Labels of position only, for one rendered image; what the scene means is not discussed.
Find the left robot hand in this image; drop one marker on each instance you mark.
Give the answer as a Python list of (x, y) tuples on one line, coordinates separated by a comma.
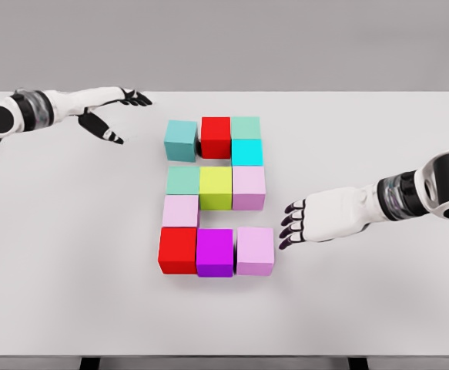
[(101, 97)]

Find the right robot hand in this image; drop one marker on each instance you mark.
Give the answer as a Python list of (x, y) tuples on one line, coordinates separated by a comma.
[(330, 214)]

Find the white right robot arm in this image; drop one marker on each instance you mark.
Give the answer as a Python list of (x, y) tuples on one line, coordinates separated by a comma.
[(420, 189)]

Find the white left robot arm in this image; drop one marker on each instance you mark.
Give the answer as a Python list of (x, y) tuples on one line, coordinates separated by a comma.
[(24, 109)]

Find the light pink block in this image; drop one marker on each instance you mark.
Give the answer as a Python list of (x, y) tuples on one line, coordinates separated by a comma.
[(249, 188), (255, 251), (180, 211)]

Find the teal block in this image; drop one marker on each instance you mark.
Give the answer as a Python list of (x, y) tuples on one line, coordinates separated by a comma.
[(179, 140)]

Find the cyan block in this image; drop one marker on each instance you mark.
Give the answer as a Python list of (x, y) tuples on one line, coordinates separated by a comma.
[(247, 153)]

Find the mint green block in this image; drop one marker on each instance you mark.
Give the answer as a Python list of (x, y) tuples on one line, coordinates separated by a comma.
[(183, 180), (246, 128)]

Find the yellow-green block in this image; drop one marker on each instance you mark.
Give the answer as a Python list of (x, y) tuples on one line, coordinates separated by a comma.
[(215, 188)]

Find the magenta block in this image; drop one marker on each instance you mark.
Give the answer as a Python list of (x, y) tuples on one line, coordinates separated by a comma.
[(215, 252)]

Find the red block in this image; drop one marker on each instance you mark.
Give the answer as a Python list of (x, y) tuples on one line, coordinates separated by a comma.
[(177, 250), (215, 136)]

